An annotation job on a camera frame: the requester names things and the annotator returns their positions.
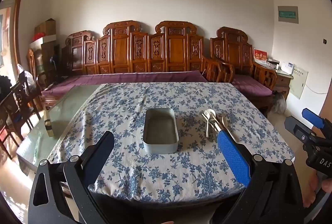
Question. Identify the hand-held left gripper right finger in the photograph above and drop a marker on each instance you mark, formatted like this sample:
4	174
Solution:
233	156

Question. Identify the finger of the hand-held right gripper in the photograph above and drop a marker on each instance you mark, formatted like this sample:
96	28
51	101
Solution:
295	128
312	116

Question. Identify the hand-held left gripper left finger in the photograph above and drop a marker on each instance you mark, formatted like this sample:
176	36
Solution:
102	154

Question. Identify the brown wooden chopstick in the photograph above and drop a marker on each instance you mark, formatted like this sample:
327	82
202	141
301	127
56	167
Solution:
231	135

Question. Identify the white plastic fork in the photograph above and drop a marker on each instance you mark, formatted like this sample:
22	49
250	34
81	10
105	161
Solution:
205	117

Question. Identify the large white plastic spoon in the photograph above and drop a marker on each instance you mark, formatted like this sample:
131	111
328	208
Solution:
210	113

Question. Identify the rectangular metal container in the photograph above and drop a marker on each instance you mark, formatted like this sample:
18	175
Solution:
159	133

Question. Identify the person's right hand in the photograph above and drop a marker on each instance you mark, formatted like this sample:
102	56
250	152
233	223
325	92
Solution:
310	193

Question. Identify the brown cardboard sheet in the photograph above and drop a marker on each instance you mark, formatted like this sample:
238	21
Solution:
326	102

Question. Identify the clear plastic bag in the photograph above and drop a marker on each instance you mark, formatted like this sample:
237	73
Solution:
279	104

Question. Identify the white printed board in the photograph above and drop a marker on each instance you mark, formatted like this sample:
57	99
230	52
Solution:
298	82

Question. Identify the wooden side table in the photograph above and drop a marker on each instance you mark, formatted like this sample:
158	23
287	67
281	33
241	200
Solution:
282	81

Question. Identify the white box device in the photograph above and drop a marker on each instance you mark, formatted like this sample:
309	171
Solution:
287	68

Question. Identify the blue floral tablecloth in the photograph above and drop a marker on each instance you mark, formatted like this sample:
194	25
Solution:
181	174

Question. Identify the long purple sofa cushion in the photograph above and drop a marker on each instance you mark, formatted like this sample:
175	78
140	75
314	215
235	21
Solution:
116	77

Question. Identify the wooden dining chair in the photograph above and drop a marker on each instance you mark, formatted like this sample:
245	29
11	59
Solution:
18	110

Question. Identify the carved wooden armchair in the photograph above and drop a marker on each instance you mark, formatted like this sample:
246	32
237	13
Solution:
233	50

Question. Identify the black desk lamp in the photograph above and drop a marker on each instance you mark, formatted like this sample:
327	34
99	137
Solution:
53	64

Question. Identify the carved wooden sofa bench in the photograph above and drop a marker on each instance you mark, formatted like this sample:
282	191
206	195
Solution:
122	50

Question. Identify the white plastic bag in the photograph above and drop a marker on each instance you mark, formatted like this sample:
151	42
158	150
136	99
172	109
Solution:
26	76

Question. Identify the large brown box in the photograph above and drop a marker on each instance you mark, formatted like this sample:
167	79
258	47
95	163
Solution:
45	58

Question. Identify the tall-backed wooden chair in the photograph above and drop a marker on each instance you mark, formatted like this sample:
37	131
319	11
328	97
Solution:
32	65

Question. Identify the flat white box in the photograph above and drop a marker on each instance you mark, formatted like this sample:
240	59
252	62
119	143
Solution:
45	41

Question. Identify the small cardboard box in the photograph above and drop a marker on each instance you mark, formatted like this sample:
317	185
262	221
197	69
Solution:
46	27

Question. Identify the grey wall panel box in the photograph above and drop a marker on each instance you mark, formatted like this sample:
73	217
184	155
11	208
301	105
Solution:
288	14

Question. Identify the wooden door frame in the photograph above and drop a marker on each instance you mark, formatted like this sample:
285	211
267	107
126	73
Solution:
18	19

